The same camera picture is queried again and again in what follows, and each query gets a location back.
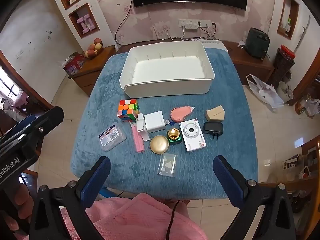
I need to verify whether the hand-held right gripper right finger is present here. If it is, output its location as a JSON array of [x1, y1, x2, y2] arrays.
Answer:
[[212, 155, 304, 240]]

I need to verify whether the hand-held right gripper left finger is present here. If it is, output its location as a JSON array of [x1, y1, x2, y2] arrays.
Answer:
[[30, 156, 112, 240]]

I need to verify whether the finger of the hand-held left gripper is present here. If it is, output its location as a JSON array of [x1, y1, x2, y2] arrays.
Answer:
[[5, 114, 37, 138], [17, 106, 65, 153]]

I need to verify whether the clear plastic box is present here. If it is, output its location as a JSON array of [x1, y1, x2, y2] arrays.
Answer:
[[98, 122, 127, 152]]

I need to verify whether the black wall charger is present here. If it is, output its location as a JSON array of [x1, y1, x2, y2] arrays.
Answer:
[[202, 122, 224, 141]]

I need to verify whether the small clear plastic bag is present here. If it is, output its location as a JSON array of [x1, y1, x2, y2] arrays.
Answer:
[[157, 154, 177, 178]]

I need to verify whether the green and gold jar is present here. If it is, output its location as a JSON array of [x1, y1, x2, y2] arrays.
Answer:
[[166, 128, 182, 144]]

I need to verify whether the colourful puzzle cube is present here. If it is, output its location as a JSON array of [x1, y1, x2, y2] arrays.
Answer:
[[117, 98, 140, 123]]

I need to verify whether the white plastic storage bin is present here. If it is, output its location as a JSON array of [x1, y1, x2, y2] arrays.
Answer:
[[119, 41, 216, 98]]

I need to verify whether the person's left hand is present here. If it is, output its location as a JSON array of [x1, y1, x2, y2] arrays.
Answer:
[[5, 184, 34, 230]]

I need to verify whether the blue plush blanket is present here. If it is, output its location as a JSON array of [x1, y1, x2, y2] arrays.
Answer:
[[70, 46, 258, 200]]

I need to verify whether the pink fleece robe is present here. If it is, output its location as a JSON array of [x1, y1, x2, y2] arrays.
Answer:
[[59, 192, 209, 240]]

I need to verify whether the wooden side cabinet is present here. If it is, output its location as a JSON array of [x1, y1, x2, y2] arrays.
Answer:
[[68, 45, 118, 97]]

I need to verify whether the red tissue box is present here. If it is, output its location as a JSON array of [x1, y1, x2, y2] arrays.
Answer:
[[63, 52, 85, 75]]

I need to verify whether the small wooden block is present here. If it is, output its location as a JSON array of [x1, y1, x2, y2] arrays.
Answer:
[[205, 106, 225, 121]]

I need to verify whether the white plastic gadget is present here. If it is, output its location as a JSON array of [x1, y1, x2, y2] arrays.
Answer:
[[135, 113, 150, 142]]

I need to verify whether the white plastic bag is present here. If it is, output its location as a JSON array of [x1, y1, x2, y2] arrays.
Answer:
[[246, 74, 285, 109]]

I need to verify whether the pink dumbbell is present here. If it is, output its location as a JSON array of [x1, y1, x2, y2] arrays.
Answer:
[[85, 15, 98, 30], [76, 17, 89, 33]]

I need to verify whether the dark green heater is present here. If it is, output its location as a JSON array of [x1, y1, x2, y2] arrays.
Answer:
[[244, 27, 270, 60]]

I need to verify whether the red lid jar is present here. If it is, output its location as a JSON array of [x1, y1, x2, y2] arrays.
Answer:
[[280, 44, 296, 62]]

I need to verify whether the white power strip adapter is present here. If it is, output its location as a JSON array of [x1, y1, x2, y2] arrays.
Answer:
[[184, 20, 200, 30]]

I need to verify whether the grey metal rod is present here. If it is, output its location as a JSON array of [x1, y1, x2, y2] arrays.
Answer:
[[294, 15, 312, 53]]

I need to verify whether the white compact camera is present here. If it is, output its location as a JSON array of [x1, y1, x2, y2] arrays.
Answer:
[[179, 118, 207, 152]]

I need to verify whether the thin black cable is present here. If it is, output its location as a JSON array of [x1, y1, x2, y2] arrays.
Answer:
[[166, 199, 181, 240]]

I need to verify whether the white wall charger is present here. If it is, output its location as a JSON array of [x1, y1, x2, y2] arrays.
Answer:
[[144, 111, 167, 133]]

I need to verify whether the black television cable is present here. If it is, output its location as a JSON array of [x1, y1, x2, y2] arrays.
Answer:
[[114, 0, 133, 52]]

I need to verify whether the white cable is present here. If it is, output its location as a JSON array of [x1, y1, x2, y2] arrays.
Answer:
[[161, 27, 187, 41]]

